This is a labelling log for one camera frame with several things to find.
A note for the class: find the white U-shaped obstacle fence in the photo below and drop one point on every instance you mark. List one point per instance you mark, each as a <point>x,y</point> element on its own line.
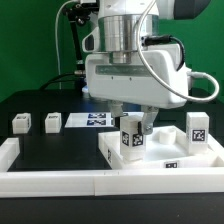
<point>102,183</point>

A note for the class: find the white marker tag sheet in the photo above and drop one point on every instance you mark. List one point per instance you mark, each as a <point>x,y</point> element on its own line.
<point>98,119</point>

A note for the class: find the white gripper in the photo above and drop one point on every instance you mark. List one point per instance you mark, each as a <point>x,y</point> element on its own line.
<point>132,82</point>

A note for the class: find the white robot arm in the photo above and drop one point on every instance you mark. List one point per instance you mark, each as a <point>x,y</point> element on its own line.
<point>137,20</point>

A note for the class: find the white square tabletop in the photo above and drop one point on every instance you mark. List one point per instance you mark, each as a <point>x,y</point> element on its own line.
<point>157,155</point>

